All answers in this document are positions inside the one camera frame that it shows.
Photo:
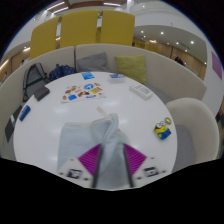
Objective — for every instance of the dark brown wallet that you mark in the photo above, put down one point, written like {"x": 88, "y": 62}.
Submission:
{"x": 41, "y": 93}

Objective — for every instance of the grey and black backpack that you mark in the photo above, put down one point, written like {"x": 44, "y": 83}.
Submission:
{"x": 34, "y": 78}

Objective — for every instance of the yellow acoustic panel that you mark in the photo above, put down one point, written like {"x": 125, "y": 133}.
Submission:
{"x": 44, "y": 38}
{"x": 117, "y": 27}
{"x": 79, "y": 28}

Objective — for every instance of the grey cushion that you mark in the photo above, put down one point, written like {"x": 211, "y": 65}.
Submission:
{"x": 92, "y": 62}

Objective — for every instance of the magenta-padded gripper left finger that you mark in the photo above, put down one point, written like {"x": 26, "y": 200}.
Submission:
{"x": 88, "y": 161}

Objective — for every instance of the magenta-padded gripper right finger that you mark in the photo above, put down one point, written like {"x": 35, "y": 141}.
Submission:
{"x": 135, "y": 161}

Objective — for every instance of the person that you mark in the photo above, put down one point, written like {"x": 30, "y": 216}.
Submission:
{"x": 179, "y": 61}

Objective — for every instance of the pink wall poster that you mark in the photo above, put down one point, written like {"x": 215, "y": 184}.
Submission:
{"x": 216, "y": 65}

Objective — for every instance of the small blue card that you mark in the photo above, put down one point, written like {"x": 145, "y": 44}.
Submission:
{"x": 88, "y": 75}

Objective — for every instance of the curved cream sofa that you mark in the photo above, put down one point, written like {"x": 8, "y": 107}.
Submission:
{"x": 173, "y": 76}

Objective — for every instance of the ceiling strip lights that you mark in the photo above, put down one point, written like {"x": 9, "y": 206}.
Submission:
{"x": 56, "y": 5}

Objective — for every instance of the small white and blue pack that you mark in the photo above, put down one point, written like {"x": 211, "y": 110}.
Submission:
{"x": 117, "y": 77}

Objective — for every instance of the cream upholstered chair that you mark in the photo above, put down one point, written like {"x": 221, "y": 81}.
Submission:
{"x": 196, "y": 116}

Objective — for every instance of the blue rectangular box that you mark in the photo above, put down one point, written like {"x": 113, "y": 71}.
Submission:
{"x": 24, "y": 113}

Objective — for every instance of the colourful sticker sheet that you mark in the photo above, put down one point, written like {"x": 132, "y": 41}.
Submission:
{"x": 83, "y": 92}

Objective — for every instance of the yellow-green cushion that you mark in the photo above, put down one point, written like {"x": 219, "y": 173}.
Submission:
{"x": 131, "y": 68}

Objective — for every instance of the yellow and blue cartoon toy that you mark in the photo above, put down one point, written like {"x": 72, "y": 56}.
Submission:
{"x": 162, "y": 130}

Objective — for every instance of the light blue towel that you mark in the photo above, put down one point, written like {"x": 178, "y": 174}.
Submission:
{"x": 75, "y": 140}

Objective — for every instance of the dark blue patterned bag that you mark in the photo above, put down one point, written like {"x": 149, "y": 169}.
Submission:
{"x": 62, "y": 71}

